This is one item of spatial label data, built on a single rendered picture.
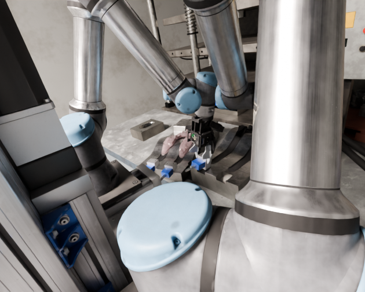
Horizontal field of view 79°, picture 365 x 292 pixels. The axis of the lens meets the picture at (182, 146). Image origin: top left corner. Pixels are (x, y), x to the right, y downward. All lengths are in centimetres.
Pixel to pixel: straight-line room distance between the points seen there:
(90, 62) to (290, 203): 67
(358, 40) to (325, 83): 122
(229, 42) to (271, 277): 39
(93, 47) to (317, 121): 65
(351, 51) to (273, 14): 121
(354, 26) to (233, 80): 98
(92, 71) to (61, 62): 213
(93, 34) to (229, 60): 41
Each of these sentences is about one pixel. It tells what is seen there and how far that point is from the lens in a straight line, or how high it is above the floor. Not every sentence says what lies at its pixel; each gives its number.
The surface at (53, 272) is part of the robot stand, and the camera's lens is 43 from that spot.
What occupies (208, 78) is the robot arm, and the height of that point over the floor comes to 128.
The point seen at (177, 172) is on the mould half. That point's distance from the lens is 105.
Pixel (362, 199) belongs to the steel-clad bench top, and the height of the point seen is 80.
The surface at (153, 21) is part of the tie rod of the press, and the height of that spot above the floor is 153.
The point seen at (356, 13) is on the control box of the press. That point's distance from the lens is 145.
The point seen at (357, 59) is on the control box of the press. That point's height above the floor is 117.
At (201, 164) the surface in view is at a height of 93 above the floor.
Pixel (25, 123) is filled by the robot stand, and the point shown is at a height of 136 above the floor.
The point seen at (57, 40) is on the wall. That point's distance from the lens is 289.
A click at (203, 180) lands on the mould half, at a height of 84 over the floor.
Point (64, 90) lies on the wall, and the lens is 290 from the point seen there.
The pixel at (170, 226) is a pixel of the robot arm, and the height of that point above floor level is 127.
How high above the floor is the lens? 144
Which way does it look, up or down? 28 degrees down
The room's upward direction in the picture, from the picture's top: 10 degrees counter-clockwise
